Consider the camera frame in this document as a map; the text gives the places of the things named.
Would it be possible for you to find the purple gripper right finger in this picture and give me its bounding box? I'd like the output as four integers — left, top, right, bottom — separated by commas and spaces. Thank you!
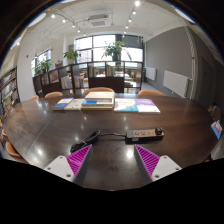
134, 145, 181, 182

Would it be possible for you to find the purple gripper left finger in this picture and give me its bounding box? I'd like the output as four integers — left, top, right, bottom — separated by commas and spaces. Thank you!
45, 145, 93, 182

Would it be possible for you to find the black charger plug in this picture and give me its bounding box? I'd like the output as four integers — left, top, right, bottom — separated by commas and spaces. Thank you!
155, 126, 163, 135

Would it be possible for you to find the black power strip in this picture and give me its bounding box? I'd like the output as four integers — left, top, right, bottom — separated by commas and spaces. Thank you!
125, 129, 164, 144

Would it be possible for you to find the purple and white book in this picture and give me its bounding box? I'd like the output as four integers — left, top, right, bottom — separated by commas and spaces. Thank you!
135, 98, 160, 114

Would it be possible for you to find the white thin book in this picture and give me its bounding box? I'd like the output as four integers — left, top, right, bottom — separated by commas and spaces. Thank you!
65, 99, 83, 110

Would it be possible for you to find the blue book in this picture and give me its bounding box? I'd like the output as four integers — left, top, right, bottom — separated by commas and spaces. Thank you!
53, 98, 72, 110

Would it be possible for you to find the colourful illustrated book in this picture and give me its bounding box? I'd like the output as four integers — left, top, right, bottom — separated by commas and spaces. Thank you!
114, 98, 138, 112

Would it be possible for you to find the stack of books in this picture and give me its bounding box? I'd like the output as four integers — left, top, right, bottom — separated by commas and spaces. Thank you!
81, 92, 114, 109

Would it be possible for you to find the orange chair right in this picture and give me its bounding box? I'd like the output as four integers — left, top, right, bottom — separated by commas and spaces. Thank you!
138, 90, 165, 96

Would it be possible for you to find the orange chair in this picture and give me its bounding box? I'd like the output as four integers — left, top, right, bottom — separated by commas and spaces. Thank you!
45, 91, 63, 98
138, 90, 165, 96
83, 87, 114, 95

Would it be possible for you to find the blue card at right edge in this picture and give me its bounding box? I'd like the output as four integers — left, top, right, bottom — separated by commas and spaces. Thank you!
211, 121, 222, 139

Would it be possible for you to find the orange chair left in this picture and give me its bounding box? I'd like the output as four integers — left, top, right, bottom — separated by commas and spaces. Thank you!
45, 91, 63, 98

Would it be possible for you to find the orange chair centre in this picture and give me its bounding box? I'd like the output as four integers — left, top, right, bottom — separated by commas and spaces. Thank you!
83, 87, 114, 95

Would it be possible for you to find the tall bookshelf left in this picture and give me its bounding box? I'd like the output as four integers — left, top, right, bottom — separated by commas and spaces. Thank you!
0, 67, 20, 116

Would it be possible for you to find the dark wooden bookshelf divider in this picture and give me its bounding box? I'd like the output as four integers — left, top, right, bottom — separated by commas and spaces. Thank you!
33, 61, 143, 97

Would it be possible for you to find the potted plant left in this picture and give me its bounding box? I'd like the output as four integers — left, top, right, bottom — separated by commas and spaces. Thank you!
63, 49, 81, 63

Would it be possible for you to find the potted plant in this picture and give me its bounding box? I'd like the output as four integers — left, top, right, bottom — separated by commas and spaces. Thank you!
63, 49, 81, 63
103, 41, 125, 61

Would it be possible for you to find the potted plant centre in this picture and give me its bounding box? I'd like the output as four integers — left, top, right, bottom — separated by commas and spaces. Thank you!
103, 41, 125, 61

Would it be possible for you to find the ceiling air conditioner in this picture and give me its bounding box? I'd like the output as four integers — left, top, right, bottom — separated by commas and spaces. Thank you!
87, 14, 109, 28

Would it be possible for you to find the black coiled power cable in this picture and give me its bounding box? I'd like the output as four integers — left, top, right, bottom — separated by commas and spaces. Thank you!
69, 129, 128, 154

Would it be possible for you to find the white wall radiator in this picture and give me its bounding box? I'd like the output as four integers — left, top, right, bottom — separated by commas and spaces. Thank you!
163, 70, 188, 98

